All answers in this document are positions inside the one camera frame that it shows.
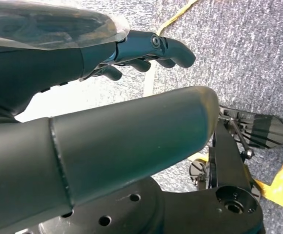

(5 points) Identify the black robot leg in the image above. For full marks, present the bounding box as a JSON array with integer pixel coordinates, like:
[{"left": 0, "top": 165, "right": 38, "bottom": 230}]
[{"left": 38, "top": 119, "right": 266, "bottom": 234}]

